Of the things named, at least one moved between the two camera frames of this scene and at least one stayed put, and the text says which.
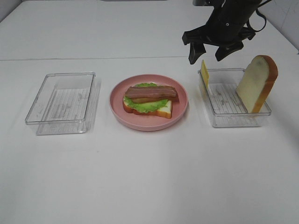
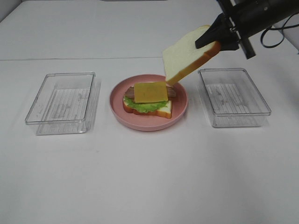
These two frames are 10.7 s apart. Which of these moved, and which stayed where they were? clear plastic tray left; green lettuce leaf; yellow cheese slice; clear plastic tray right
Moved: yellow cheese slice
Stayed: clear plastic tray right; green lettuce leaf; clear plastic tray left
